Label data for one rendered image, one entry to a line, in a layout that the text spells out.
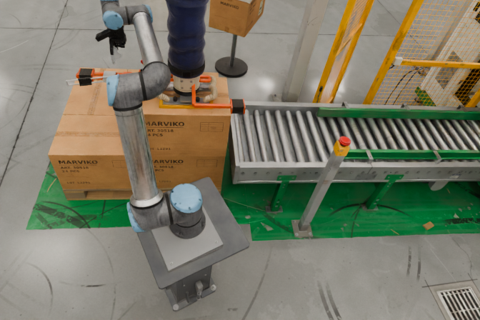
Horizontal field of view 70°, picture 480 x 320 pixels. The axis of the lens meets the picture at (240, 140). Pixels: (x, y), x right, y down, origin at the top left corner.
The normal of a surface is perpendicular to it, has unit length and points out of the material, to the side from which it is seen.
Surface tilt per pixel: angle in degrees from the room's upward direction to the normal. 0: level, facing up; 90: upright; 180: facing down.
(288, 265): 0
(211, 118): 90
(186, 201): 4
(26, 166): 0
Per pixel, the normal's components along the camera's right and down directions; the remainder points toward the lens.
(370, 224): 0.11, -0.69
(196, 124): 0.10, 0.73
